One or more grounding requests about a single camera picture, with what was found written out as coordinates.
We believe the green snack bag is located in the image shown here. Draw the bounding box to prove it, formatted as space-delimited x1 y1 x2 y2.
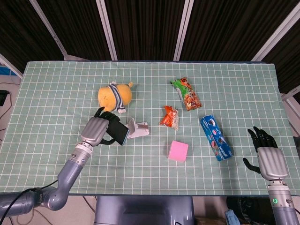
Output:
170 77 203 112

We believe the blue object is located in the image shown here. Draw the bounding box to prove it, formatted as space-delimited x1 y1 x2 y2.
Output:
224 209 242 225

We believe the white folding phone stand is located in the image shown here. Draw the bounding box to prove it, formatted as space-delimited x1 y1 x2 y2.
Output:
126 118 150 139

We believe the orange snack bag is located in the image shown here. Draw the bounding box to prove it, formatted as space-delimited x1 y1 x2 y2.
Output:
159 105 180 131

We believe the white frame post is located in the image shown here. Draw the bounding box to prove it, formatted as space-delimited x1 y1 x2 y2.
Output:
251 7 300 62
281 84 300 136
29 0 91 62
172 0 195 61
95 0 118 61
0 53 23 79

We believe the black bag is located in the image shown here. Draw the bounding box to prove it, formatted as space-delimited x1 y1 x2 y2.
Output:
226 196 270 225

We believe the dark pleated curtain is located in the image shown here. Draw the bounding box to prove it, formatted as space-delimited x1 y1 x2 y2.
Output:
0 0 300 94

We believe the black cable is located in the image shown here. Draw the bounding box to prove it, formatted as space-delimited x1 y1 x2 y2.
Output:
0 179 59 220

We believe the black smartphone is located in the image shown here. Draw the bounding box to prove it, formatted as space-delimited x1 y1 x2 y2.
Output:
105 118 130 146

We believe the pink foam cube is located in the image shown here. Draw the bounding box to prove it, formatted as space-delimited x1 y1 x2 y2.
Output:
168 140 189 163

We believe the black box device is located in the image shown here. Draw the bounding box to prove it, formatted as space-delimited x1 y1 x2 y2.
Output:
0 90 9 106

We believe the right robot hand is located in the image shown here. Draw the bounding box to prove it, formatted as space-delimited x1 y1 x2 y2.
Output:
242 126 288 181

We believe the green checked tablecloth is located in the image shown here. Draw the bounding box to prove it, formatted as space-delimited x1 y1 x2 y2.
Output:
0 60 300 196

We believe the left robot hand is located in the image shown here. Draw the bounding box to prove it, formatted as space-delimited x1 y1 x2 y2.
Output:
80 106 122 148

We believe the yellow plush toy striped scarf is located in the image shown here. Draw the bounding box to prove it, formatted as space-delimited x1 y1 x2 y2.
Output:
97 81 134 115

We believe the blue Oreo cookie box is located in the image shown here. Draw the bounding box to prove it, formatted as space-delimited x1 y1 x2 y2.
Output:
199 114 233 162

